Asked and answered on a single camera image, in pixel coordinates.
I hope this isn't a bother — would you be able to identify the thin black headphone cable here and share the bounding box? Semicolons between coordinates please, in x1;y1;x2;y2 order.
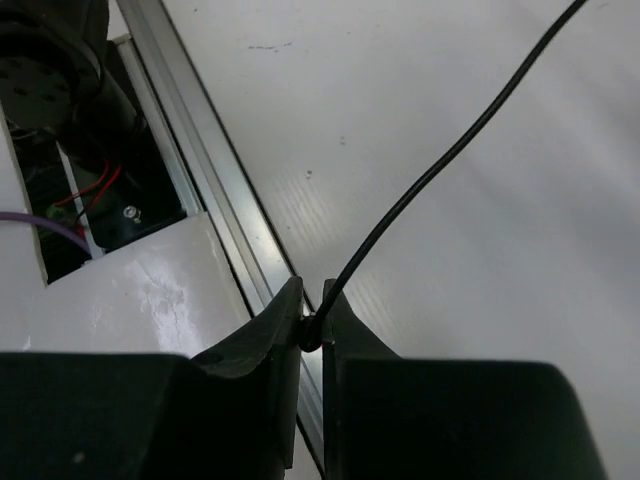
298;0;589;352

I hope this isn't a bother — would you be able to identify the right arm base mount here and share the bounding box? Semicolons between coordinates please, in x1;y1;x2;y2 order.
1;1;187;282

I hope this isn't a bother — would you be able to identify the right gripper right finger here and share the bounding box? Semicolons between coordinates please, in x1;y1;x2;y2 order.
322;297;606;479

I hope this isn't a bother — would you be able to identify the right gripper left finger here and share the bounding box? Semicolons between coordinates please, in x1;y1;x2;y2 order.
1;277;303;479

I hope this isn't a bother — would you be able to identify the aluminium front rail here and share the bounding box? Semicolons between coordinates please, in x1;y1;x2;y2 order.
117;0;326;476

